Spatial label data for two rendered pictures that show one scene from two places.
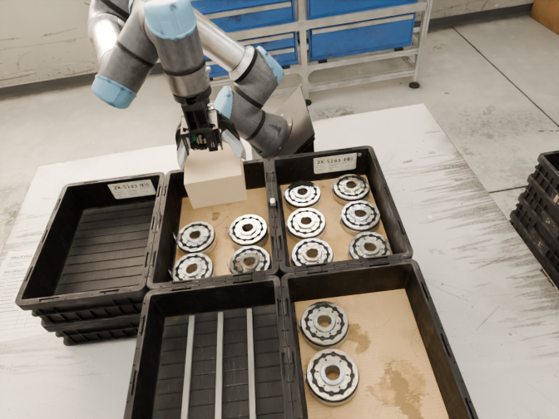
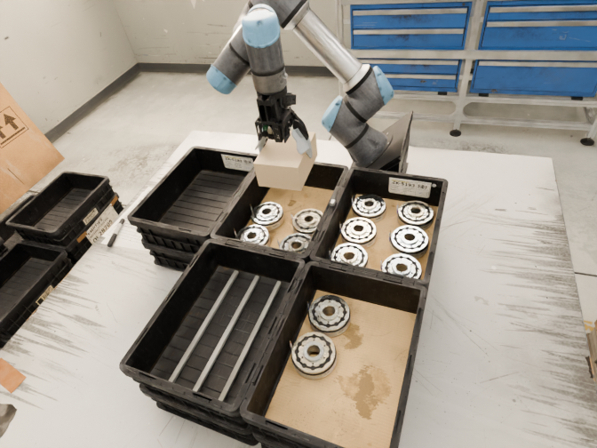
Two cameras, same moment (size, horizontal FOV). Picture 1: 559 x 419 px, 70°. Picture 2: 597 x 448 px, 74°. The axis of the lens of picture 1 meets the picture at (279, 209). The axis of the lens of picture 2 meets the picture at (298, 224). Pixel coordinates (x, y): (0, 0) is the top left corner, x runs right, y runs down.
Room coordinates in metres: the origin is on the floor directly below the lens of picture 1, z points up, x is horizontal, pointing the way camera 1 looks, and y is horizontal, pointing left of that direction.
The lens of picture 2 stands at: (-0.10, -0.27, 1.71)
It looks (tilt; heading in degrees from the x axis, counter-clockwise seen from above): 45 degrees down; 26
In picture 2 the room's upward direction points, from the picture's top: 10 degrees counter-clockwise
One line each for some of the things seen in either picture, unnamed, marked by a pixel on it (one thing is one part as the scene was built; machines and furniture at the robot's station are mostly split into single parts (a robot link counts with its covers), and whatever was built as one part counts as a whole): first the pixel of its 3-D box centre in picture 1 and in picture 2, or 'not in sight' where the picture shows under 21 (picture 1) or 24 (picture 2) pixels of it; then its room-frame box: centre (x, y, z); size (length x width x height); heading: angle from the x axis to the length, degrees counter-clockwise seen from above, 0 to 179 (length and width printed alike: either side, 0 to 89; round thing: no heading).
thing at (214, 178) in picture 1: (215, 168); (287, 158); (0.70, 0.13, 1.08); 0.16 x 0.12 x 0.07; 2
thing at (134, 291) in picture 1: (101, 232); (200, 188); (0.70, 0.46, 0.92); 0.40 x 0.30 x 0.02; 179
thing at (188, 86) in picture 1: (189, 76); (270, 78); (0.67, 0.13, 1.32); 0.08 x 0.08 x 0.05
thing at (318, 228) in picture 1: (306, 222); (358, 229); (0.69, -0.07, 0.86); 0.10 x 0.10 x 0.01
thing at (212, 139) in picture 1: (199, 117); (274, 113); (0.67, 0.13, 1.24); 0.09 x 0.08 x 0.12; 2
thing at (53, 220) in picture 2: not in sight; (82, 231); (0.81, 1.43, 0.37); 0.40 x 0.30 x 0.45; 2
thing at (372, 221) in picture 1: (360, 214); (409, 238); (0.69, -0.21, 0.86); 0.10 x 0.10 x 0.01
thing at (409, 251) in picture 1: (332, 203); (383, 219); (0.69, -0.14, 0.92); 0.40 x 0.30 x 0.02; 179
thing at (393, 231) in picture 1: (332, 216); (382, 232); (0.69, -0.14, 0.87); 0.40 x 0.30 x 0.11; 179
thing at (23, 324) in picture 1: (22, 289); (146, 216); (0.72, 0.80, 0.70); 0.33 x 0.23 x 0.01; 2
